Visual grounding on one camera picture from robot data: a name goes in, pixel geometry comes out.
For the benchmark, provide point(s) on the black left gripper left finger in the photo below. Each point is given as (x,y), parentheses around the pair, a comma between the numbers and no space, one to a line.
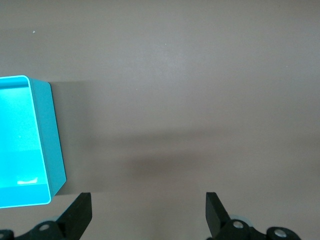
(80,212)

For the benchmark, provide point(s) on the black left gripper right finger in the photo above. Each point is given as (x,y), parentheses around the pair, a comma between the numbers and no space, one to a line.
(215,215)

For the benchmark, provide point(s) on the teal plastic storage bin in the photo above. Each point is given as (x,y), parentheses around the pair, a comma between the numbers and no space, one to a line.
(22,140)

